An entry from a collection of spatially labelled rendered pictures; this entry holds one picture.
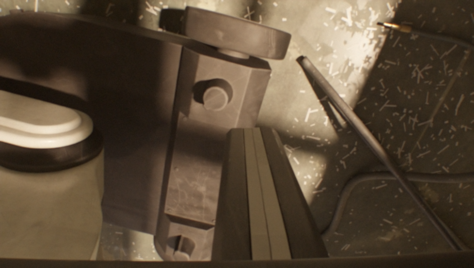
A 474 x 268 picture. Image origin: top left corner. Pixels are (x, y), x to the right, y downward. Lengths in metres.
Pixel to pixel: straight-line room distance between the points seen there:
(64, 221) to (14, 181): 0.10
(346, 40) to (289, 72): 0.14
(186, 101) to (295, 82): 0.29
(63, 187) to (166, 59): 0.24
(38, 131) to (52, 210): 0.12
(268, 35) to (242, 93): 0.10
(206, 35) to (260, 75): 0.10
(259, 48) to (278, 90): 0.23
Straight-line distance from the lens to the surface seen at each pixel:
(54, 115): 0.43
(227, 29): 0.38
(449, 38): 0.71
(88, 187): 0.36
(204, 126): 0.43
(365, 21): 0.63
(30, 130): 0.40
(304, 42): 0.59
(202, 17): 0.40
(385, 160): 0.61
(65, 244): 0.28
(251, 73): 0.37
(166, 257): 0.67
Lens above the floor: 0.58
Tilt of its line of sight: 66 degrees down
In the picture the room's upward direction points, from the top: 172 degrees counter-clockwise
